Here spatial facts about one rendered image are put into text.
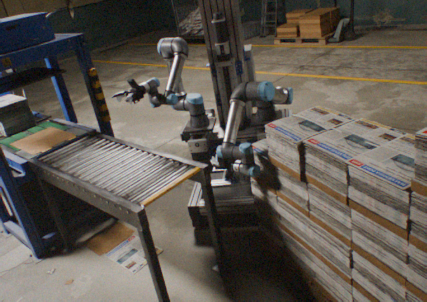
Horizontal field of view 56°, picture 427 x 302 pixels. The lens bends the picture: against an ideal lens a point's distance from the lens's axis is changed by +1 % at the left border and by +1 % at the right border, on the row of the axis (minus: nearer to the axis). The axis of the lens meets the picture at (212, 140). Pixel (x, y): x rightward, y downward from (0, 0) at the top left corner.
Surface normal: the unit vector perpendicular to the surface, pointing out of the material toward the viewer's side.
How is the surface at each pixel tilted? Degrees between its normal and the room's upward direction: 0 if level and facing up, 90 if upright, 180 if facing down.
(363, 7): 90
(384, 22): 90
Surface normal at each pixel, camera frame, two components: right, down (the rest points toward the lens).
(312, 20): -0.67, 0.41
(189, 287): -0.17, -0.90
